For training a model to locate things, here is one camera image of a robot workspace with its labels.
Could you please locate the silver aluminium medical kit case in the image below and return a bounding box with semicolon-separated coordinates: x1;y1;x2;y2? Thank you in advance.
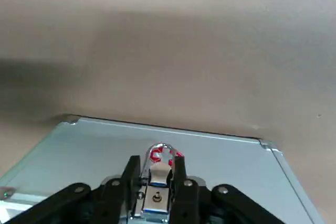
0;114;325;224

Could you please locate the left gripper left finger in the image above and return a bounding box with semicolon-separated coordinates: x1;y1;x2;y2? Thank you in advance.
0;155;143;224

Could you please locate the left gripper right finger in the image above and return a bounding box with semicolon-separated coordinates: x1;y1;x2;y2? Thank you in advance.
167;155;286;224

